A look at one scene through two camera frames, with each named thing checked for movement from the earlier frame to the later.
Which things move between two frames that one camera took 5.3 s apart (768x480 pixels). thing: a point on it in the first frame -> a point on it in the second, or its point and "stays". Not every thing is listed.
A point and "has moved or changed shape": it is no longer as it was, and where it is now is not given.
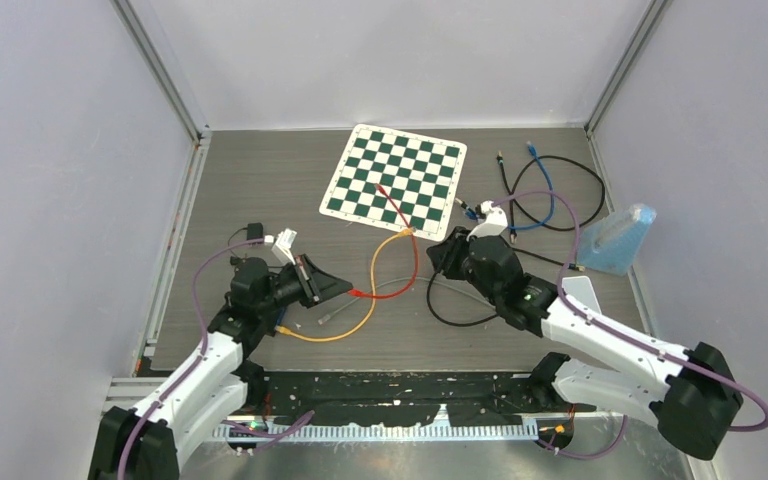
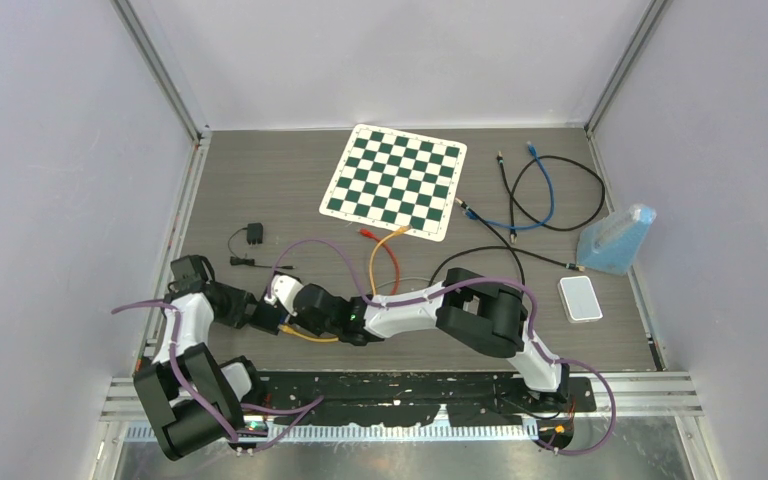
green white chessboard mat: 397,179 stays
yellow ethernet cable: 285,331 stays
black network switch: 274,316 stays
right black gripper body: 459,248 -> 296,320
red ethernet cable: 365,294 has moved or changed shape
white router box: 579,288 stays
